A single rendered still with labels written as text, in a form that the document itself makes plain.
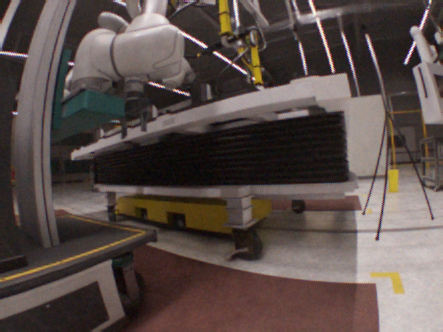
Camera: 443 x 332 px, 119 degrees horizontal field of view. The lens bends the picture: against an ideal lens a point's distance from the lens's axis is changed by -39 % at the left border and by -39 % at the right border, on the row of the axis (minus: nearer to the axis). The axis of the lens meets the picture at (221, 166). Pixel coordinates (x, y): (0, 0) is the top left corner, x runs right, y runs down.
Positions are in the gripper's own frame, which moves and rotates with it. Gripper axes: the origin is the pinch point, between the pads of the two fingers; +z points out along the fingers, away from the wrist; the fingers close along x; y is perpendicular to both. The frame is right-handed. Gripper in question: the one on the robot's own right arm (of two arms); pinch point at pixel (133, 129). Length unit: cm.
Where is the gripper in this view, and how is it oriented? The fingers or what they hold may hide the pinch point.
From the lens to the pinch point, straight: 100.1
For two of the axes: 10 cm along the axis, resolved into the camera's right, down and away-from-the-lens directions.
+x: 9.2, -0.6, -3.9
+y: -3.9, 0.2, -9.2
